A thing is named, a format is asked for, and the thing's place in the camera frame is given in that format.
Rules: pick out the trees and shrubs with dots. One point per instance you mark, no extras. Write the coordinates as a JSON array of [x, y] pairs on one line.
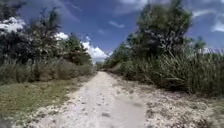
[[40, 56]]

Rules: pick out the tall green tree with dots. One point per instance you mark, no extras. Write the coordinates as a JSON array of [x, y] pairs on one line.
[[161, 26]]

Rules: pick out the pale gravel dirt path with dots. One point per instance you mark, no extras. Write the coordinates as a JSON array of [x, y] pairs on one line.
[[100, 100]]

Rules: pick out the tall reed bushes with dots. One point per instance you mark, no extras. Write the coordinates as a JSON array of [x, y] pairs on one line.
[[180, 73]]

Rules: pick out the grass verge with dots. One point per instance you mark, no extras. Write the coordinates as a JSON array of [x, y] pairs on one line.
[[30, 96]]

